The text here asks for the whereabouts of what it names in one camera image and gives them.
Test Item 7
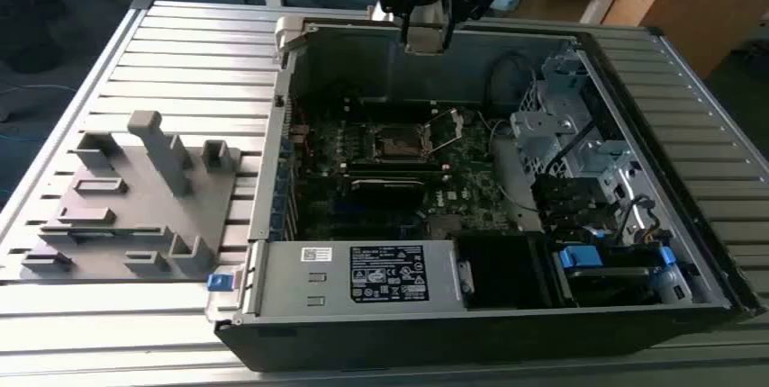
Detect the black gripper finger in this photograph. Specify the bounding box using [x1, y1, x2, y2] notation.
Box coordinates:
[444, 0, 458, 53]
[401, 0, 433, 54]

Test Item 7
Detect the CPU with silver top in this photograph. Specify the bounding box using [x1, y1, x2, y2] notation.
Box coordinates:
[406, 26, 450, 56]

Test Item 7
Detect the thin wire locking lever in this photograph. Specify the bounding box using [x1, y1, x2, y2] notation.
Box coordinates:
[430, 132, 465, 155]

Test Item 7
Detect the CPU socket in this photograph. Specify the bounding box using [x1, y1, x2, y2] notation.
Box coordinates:
[370, 123, 440, 164]

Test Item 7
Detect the black RAM slot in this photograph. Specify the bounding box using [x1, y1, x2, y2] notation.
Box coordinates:
[345, 169, 452, 180]
[345, 160, 445, 171]

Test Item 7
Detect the grey case release latch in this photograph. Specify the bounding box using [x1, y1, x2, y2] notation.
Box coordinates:
[273, 15, 309, 53]

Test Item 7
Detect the silver metal drive cage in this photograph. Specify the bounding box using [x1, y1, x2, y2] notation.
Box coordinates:
[509, 40, 643, 208]

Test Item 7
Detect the green motherboard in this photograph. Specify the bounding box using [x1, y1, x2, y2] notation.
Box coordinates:
[287, 107, 524, 242]

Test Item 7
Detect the black expansion card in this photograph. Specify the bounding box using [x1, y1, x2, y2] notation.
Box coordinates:
[350, 177, 429, 212]

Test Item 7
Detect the wooden cabinet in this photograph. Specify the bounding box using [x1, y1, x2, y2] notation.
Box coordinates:
[603, 0, 769, 78]

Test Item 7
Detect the black power connector bundle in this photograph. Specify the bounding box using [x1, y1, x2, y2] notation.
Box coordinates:
[530, 174, 609, 229]

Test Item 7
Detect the dark chipset heatsink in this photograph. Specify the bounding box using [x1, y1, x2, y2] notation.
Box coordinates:
[428, 214, 465, 239]

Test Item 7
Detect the blue disk carrier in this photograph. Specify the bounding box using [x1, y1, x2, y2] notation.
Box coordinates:
[556, 245, 605, 269]

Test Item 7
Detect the grey parts rack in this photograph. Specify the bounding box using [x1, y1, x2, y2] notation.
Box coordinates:
[18, 110, 246, 283]

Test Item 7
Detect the grey power supply unit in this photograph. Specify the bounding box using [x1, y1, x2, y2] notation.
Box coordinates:
[243, 238, 476, 316]

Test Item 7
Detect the black disk drive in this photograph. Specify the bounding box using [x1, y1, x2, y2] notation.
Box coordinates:
[565, 266, 656, 308]

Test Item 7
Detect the green RAM stick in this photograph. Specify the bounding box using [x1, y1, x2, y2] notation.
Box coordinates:
[66, 228, 139, 240]

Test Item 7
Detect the black PC case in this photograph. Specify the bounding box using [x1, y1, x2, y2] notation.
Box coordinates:
[203, 15, 768, 373]

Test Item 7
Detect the black cable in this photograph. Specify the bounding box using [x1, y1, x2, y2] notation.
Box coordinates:
[486, 49, 537, 112]
[544, 119, 597, 181]
[617, 194, 656, 244]

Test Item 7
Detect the multicoloured wire bundle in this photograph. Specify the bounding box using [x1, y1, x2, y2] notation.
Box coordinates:
[637, 223, 673, 245]

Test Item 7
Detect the blue floor cable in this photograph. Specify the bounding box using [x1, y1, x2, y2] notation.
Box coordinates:
[0, 83, 81, 96]

